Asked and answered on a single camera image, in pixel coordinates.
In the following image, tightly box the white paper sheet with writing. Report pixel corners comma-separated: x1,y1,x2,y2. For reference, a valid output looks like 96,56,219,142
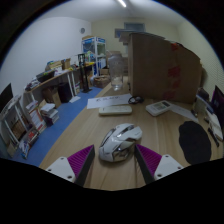
86,93,133,110

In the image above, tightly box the white computer mouse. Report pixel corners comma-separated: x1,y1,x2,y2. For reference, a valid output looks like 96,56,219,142
98,122,144,163

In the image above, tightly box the grey flat sheets stack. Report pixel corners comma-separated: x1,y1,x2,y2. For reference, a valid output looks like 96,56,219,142
118,30,134,46

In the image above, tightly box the black mouse pad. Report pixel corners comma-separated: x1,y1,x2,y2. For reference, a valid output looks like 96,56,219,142
178,120,212,165

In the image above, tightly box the slim white remote control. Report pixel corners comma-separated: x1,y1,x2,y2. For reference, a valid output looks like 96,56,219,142
98,105,133,117

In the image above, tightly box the black bin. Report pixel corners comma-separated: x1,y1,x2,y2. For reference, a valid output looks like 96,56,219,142
57,82,73,104

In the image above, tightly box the wooden side desk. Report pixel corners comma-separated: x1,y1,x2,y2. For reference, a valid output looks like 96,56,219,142
24,63,96,101

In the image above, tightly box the blue white display cabinet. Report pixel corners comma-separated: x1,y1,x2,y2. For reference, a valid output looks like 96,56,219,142
81,36,107,77

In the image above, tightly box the black box with purple print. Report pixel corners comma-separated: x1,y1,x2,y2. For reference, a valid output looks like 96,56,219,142
210,85,224,118

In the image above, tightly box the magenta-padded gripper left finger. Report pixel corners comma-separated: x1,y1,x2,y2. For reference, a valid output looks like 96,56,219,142
45,144,96,188

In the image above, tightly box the clear glass jar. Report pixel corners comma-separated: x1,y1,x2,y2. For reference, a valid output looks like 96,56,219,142
107,52,125,92

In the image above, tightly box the grey door with window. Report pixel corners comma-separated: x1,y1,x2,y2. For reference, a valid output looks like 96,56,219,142
114,22,147,38

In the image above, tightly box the black plastic tray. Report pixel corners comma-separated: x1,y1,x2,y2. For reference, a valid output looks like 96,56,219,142
36,70,56,83

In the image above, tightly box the stack of books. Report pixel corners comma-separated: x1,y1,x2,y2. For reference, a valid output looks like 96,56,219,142
39,103,60,127

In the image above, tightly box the white shelf unit with books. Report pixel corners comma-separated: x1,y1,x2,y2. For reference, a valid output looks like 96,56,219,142
0,94,48,159

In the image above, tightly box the black coiled cable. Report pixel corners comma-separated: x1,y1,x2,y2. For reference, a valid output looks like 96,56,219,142
128,95,145,105

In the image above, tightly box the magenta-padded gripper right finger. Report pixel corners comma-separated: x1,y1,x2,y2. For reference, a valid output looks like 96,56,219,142
134,143,185,185

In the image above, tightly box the small cardboard box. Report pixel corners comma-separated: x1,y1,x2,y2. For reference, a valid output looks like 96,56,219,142
61,58,72,70

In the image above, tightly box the white book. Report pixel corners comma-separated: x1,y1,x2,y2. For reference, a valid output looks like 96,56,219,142
204,108,224,141

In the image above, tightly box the low brown box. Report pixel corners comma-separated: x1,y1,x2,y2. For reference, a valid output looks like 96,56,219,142
94,74,111,89

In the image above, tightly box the large brown cardboard box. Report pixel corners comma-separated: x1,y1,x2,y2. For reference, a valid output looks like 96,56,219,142
128,32,203,104

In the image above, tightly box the black monitor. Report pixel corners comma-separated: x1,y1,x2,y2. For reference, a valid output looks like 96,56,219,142
0,83,14,113

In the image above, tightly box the white remote control with display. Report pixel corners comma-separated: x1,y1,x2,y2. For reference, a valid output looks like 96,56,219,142
145,100,173,117

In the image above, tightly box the black floor stand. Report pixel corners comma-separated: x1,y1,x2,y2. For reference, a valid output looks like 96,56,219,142
77,53,93,94

